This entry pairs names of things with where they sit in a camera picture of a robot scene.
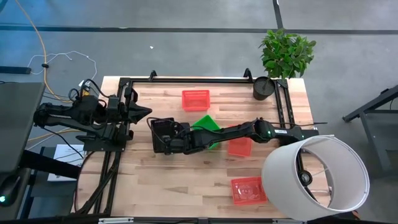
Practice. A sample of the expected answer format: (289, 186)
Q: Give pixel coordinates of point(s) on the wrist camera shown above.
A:
(113, 104)
(184, 127)

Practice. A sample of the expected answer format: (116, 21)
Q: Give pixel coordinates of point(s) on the green potted plant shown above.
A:
(286, 54)

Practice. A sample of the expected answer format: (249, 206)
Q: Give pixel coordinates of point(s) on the yellow plug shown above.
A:
(85, 92)

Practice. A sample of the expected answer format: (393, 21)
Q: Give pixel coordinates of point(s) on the white power adapter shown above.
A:
(82, 83)

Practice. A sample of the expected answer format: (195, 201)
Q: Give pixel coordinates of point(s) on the black aluminium frame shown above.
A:
(186, 80)

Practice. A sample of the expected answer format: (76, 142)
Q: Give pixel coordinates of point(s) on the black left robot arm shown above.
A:
(62, 115)

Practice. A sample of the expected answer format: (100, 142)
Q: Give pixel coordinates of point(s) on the dark grey desk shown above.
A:
(18, 124)

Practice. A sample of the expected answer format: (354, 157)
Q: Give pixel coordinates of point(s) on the green plastic basket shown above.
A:
(206, 122)

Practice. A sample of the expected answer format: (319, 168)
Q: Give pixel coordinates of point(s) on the black power strip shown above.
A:
(15, 70)

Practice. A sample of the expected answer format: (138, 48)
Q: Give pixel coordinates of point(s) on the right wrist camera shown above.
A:
(184, 127)

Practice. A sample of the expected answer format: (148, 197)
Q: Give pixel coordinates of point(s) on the red plastic basket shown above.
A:
(239, 147)
(196, 100)
(248, 191)

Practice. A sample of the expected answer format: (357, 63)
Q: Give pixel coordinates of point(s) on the black plastic basket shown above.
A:
(161, 124)

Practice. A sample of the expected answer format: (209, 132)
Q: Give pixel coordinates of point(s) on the black device with light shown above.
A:
(11, 189)

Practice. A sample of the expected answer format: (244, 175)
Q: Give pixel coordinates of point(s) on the white shade lamp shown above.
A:
(280, 180)

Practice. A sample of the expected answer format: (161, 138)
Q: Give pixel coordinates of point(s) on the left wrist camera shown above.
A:
(113, 104)

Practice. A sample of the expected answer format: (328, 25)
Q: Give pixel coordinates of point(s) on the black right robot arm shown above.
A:
(230, 133)

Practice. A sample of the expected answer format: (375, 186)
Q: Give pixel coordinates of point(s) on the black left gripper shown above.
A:
(127, 112)

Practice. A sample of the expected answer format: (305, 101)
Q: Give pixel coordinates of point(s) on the black metal desk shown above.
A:
(376, 127)

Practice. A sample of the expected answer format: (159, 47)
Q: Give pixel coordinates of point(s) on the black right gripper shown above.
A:
(183, 141)

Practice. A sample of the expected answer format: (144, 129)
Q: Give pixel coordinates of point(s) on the black rail with silver brackets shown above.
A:
(168, 221)

